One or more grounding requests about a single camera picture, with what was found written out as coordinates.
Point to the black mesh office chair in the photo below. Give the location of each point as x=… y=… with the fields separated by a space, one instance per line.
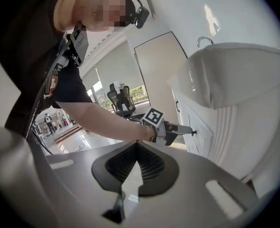
x=123 y=103

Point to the white cloth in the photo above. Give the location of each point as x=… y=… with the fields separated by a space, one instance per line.
x=118 y=84

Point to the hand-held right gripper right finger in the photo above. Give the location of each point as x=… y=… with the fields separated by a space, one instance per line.
x=189 y=186

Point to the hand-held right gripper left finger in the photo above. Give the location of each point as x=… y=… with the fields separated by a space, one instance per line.
x=82 y=174

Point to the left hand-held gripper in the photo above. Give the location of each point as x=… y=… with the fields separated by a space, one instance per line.
x=152 y=116

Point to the chrome sink faucet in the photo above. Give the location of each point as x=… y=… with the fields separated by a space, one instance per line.
x=205 y=39

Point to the white drawer black knob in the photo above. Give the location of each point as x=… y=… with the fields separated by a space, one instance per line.
x=201 y=136

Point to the low stepped platform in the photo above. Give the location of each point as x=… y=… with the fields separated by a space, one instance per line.
x=67 y=134

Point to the large beige dark-framed board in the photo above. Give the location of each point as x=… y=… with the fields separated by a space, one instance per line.
x=158 y=68

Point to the person's head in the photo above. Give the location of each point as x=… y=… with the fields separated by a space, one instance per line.
x=89 y=6

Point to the person's torso in black shirt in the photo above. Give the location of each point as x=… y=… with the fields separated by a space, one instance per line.
x=23 y=56

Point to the black-framed window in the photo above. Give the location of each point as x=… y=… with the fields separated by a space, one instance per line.
x=139 y=92

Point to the white cabinet door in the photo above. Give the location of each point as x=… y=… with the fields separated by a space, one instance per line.
x=182 y=113

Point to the grey roller blind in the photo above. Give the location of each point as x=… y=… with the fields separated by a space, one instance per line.
x=118 y=65

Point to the black neck mount bracket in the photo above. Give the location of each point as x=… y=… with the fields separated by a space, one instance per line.
x=79 y=44

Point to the white vanity cabinet with sink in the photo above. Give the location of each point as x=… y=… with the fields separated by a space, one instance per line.
x=237 y=68

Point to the person's left forearm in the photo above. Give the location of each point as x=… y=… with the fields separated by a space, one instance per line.
x=101 y=122

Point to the black head camera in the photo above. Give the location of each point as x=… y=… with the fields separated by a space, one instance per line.
x=141 y=16

